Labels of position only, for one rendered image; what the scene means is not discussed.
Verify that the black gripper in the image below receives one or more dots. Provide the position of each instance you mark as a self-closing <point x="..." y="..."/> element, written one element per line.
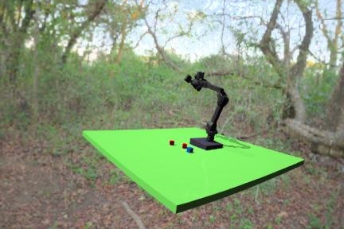
<point x="188" y="79"/>

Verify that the blue cube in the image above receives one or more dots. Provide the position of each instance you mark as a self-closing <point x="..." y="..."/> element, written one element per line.
<point x="190" y="149"/>

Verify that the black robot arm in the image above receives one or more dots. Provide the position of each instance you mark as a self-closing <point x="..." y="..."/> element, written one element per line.
<point x="222" y="101"/>

